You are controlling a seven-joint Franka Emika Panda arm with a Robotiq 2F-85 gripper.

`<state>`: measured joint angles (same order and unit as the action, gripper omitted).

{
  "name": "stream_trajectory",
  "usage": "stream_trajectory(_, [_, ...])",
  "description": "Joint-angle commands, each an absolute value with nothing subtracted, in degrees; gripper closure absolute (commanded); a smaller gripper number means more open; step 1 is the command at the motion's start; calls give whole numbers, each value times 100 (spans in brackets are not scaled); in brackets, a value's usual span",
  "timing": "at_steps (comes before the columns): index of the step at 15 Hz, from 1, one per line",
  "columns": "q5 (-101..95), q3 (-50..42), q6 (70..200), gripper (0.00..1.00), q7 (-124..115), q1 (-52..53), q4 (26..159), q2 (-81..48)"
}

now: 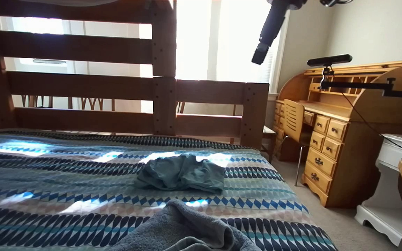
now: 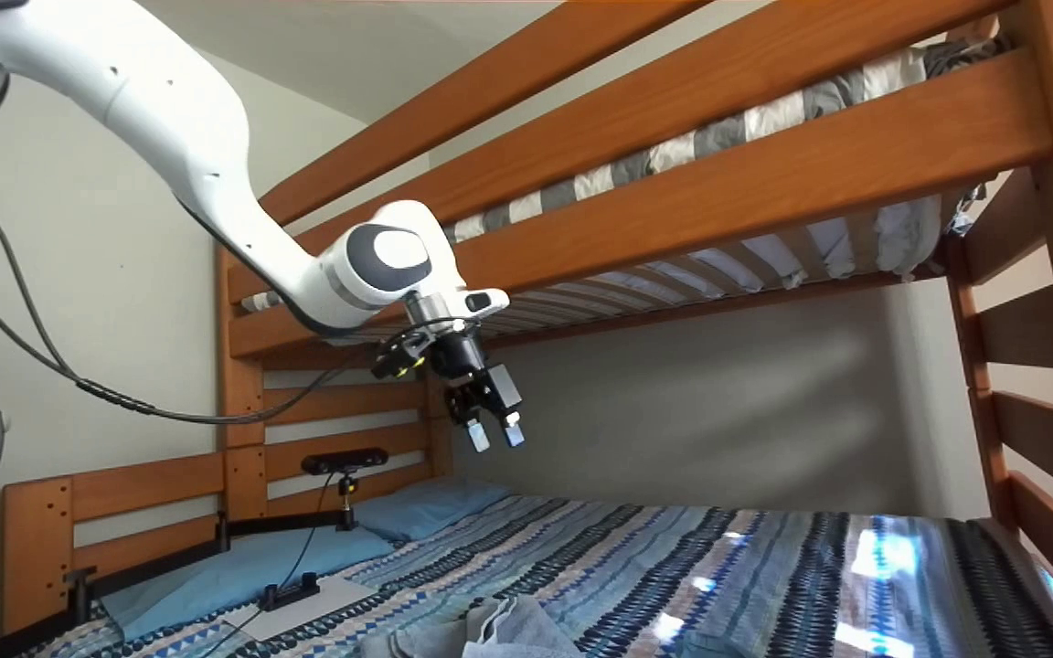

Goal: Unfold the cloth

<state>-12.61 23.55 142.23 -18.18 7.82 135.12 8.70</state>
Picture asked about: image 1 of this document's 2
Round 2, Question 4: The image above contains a green folded cloth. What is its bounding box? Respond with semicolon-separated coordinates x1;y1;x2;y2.
133;154;226;195

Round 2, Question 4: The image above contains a window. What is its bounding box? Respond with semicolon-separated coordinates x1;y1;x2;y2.
0;0;290;94

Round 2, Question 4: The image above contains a wooden chair with metal legs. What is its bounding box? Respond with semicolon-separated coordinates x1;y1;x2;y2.
281;99;314;187

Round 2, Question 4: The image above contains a small wooden stool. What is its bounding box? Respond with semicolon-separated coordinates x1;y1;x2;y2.
261;125;277;163

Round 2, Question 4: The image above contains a wooden roll-top desk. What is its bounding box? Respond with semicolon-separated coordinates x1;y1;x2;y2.
274;59;402;208

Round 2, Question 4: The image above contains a white side table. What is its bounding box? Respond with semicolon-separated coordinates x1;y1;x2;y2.
354;133;402;247

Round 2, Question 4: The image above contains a grey towel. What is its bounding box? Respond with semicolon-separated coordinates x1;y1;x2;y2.
107;199;261;251

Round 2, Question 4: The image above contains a patterned striped bedspread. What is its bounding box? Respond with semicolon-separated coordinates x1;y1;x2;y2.
0;128;337;251

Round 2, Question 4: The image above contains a camera on mount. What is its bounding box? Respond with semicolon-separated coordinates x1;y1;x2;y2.
307;54;402;99

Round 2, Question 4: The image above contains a black cable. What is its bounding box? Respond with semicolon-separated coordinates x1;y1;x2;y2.
341;91;402;158

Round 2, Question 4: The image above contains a wooden bunk bed frame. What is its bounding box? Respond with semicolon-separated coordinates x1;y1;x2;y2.
0;0;270;150

